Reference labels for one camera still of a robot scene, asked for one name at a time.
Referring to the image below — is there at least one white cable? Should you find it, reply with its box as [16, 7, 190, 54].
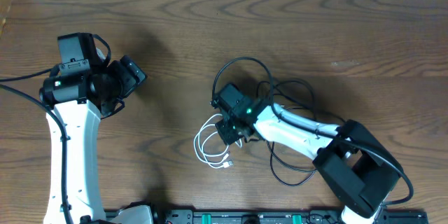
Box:
[192, 113, 243, 169]

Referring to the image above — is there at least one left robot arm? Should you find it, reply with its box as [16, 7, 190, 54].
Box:
[39, 32, 147, 223]

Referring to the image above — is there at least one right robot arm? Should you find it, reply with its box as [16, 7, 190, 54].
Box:
[211, 83, 403, 223]

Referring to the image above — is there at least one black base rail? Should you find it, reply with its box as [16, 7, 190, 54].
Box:
[104, 201, 430, 224]

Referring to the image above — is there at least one right camera black cable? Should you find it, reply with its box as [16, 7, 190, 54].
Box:
[211, 56, 414, 207]

